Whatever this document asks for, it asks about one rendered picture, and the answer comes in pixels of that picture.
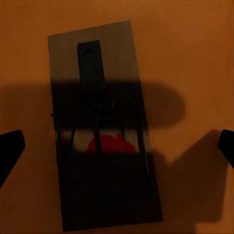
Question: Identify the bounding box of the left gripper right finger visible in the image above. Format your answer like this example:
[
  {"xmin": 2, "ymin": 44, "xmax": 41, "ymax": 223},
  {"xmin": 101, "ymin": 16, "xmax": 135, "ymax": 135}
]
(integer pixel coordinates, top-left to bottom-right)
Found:
[{"xmin": 218, "ymin": 130, "xmax": 234, "ymax": 169}]

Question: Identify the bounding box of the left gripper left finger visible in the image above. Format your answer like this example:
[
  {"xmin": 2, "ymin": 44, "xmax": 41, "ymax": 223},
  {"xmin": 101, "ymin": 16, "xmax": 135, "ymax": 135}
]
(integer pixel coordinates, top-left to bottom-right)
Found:
[{"xmin": 0, "ymin": 129, "xmax": 25, "ymax": 188}]

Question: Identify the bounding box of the mousetrap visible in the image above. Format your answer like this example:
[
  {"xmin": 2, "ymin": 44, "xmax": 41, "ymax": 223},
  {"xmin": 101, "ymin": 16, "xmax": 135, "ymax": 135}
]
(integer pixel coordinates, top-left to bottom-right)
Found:
[{"xmin": 47, "ymin": 20, "xmax": 163, "ymax": 232}]

